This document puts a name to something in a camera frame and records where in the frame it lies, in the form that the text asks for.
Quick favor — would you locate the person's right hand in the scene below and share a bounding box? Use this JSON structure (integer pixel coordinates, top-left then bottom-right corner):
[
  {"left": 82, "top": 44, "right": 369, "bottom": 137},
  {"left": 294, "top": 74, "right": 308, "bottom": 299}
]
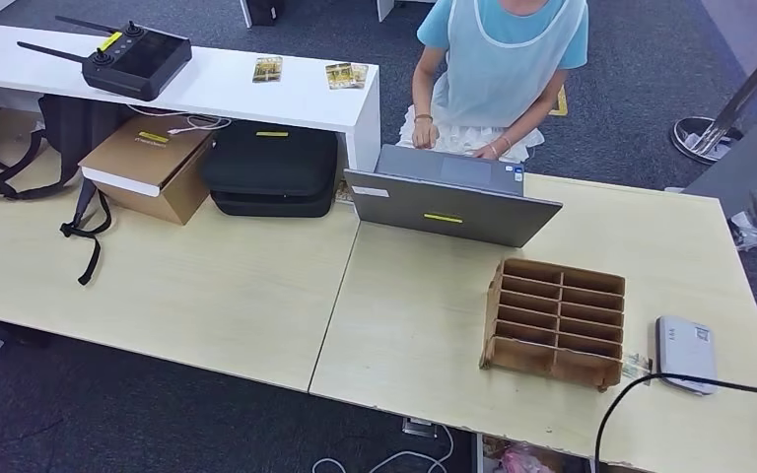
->
[{"left": 411, "top": 117, "right": 442, "bottom": 151}]

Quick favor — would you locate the patterned ID card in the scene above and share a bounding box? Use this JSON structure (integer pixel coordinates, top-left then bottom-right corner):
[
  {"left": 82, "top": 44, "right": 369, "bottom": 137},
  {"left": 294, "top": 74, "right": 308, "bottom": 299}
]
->
[{"left": 324, "top": 62, "right": 355, "bottom": 91}]

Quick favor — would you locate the patterned room key card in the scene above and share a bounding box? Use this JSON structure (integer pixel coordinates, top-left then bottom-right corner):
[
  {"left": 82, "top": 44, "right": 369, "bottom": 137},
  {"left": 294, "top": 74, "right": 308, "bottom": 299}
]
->
[{"left": 621, "top": 352, "right": 654, "bottom": 386}]

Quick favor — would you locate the person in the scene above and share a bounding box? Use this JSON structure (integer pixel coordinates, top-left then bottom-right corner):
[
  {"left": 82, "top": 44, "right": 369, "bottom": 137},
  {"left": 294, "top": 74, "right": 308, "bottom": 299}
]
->
[{"left": 396, "top": 0, "right": 590, "bottom": 165}]

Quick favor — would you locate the grey card reader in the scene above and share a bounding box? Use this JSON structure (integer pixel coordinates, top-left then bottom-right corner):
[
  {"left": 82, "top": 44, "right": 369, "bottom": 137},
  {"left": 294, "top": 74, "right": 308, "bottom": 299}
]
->
[{"left": 654, "top": 315, "right": 720, "bottom": 397}]

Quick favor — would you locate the wooden slotted card organizer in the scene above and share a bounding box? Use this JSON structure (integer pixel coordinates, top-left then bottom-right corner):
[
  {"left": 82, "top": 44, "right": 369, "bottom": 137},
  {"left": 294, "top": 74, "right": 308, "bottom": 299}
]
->
[{"left": 479, "top": 258, "right": 627, "bottom": 393}]

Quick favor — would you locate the grey slanted panel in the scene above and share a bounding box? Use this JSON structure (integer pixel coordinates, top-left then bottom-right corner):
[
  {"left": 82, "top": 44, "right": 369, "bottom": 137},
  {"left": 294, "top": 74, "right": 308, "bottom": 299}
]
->
[{"left": 683, "top": 78, "right": 757, "bottom": 220}]

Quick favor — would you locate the grey laptop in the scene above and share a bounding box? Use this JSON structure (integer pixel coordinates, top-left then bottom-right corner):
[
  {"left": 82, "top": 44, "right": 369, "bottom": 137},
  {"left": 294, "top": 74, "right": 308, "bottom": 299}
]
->
[{"left": 343, "top": 144, "right": 564, "bottom": 249}]

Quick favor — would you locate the black hard carry case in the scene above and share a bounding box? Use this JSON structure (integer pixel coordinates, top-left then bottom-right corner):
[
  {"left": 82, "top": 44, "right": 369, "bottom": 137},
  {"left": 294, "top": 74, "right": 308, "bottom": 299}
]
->
[{"left": 200, "top": 120, "right": 339, "bottom": 219}]

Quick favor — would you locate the black box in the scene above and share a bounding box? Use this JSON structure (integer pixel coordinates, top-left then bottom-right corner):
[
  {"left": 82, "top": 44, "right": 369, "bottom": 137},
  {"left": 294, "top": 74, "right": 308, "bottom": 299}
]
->
[{"left": 246, "top": 0, "right": 287, "bottom": 28}]

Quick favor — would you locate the white raised counter shelf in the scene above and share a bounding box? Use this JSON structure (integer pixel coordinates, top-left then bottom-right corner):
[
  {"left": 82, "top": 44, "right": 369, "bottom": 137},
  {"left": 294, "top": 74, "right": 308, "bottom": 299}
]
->
[{"left": 0, "top": 21, "right": 382, "bottom": 172}]

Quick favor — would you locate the brown cardboard box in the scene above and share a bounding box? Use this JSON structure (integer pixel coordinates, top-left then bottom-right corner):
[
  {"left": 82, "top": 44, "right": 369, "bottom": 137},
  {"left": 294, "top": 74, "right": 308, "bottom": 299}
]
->
[{"left": 78, "top": 114, "right": 217, "bottom": 227}]

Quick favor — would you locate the power strip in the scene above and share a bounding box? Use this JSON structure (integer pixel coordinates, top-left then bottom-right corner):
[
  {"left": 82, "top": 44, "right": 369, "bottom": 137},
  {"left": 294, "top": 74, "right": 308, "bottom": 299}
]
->
[{"left": 401, "top": 417, "right": 438, "bottom": 439}]

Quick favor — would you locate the black remote controller with antennas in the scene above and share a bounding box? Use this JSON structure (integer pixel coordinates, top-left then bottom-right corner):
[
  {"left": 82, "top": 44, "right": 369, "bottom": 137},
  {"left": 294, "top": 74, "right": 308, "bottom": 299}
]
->
[{"left": 17, "top": 15, "right": 193, "bottom": 102}]

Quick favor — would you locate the pink plastic bag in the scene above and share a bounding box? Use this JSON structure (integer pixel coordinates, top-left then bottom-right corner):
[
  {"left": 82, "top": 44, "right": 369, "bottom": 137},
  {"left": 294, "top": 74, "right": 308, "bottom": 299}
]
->
[{"left": 497, "top": 442, "right": 556, "bottom": 473}]

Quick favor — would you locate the black backpack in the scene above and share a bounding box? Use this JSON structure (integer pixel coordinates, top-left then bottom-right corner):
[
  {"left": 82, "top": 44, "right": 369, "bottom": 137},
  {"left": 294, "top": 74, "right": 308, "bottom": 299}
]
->
[{"left": 0, "top": 94, "right": 133, "bottom": 287}]

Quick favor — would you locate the chrome stanchion post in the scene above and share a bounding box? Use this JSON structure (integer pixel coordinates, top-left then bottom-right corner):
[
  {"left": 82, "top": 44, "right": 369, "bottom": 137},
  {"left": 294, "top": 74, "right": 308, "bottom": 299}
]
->
[{"left": 670, "top": 19, "right": 757, "bottom": 166}]

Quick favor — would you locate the black camera cable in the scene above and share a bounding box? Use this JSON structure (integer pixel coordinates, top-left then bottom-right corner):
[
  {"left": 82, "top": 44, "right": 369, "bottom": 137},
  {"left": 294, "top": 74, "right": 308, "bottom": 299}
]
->
[{"left": 594, "top": 372, "right": 757, "bottom": 473}]

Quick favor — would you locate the thin white cable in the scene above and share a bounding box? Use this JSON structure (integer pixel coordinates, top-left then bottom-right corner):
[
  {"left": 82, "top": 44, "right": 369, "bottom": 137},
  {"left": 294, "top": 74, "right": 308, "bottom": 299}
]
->
[{"left": 126, "top": 103, "right": 233, "bottom": 136}]

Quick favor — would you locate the white floor cable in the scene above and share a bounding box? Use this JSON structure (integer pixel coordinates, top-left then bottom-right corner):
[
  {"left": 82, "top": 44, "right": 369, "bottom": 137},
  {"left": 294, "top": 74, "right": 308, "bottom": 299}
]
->
[{"left": 310, "top": 424, "right": 454, "bottom": 473}]

